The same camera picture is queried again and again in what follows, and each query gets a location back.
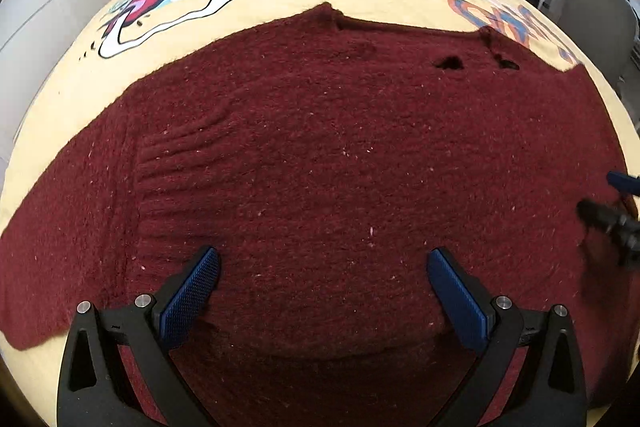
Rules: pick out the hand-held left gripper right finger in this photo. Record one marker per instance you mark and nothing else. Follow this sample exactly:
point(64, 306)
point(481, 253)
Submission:
point(455, 292)

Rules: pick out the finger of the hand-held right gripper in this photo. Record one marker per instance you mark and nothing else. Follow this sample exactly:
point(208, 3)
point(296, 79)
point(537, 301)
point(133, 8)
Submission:
point(622, 182)
point(607, 219)

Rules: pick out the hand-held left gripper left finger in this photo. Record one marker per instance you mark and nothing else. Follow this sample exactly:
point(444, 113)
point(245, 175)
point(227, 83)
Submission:
point(192, 284)

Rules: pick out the maroon knitted sweater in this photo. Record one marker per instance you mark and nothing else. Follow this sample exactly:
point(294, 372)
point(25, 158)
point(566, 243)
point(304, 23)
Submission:
point(325, 157)

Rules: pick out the grey chair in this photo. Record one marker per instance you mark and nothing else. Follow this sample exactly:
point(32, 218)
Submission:
point(595, 7)

